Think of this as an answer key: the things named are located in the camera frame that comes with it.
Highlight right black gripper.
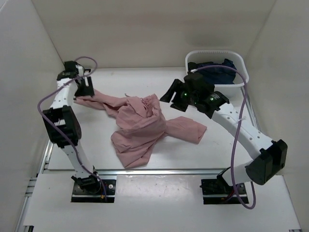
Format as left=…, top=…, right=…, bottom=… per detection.
left=159, top=79, right=197, bottom=113

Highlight pink trousers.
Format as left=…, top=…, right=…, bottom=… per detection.
left=74, top=90, right=207, bottom=168

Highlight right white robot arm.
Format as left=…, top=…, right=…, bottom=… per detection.
left=160, top=73, right=288, bottom=193

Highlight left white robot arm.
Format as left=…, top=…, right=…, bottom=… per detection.
left=40, top=61, right=102, bottom=195

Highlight black garment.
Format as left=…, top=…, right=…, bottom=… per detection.
left=187, top=62, right=215, bottom=92

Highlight dark blue garment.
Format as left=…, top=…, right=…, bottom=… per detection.
left=195, top=58, right=238, bottom=85

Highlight white plastic basket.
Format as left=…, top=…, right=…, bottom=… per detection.
left=185, top=50, right=249, bottom=98

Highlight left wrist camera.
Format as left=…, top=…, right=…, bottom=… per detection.
left=56, top=61, right=91, bottom=81

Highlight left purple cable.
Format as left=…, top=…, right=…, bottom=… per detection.
left=37, top=56, right=108, bottom=201

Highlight aluminium front rail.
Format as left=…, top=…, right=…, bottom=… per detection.
left=41, top=168, right=230, bottom=177

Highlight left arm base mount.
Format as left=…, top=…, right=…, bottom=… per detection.
left=71, top=175, right=116, bottom=203

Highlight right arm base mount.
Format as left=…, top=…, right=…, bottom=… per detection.
left=200, top=179, right=240, bottom=205

